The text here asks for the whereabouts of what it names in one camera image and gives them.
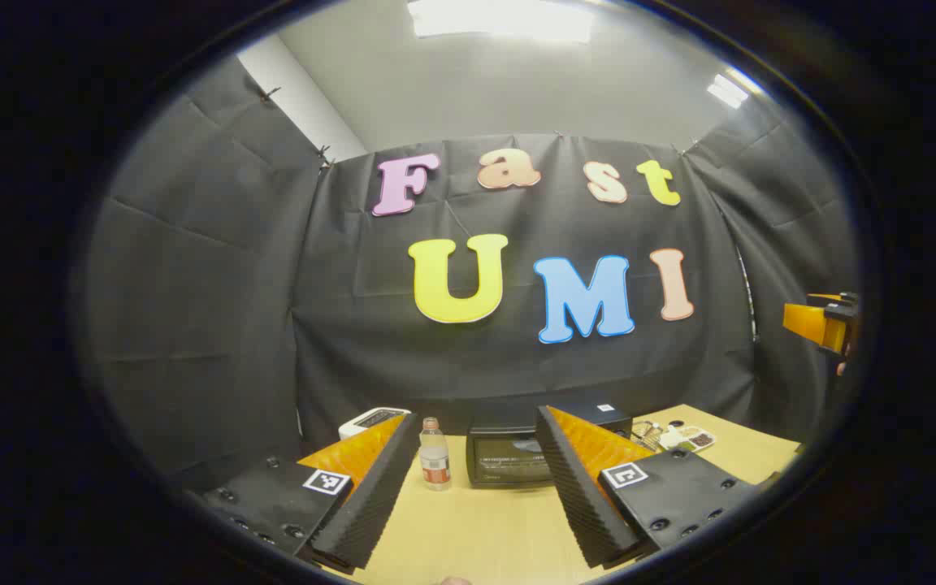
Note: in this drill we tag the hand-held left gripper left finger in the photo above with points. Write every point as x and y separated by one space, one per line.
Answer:
370 504

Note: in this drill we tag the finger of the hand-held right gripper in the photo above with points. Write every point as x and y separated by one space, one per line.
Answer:
821 321

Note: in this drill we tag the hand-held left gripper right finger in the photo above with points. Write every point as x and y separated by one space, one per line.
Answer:
582 504

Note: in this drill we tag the black electric oven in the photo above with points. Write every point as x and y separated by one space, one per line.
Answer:
509 463

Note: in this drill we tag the clear plastic bottle red label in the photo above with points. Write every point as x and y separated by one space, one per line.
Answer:
435 459

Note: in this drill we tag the white toaster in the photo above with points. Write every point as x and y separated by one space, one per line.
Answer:
366 421

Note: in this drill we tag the white divided dish of beans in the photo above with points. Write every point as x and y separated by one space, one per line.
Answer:
691 439

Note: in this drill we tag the black backdrop cloth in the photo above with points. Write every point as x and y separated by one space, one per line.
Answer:
354 357

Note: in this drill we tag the small ceiling light panel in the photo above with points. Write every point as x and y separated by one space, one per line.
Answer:
726 91

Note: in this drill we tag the large ceiling light panel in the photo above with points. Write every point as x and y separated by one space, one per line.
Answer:
500 20

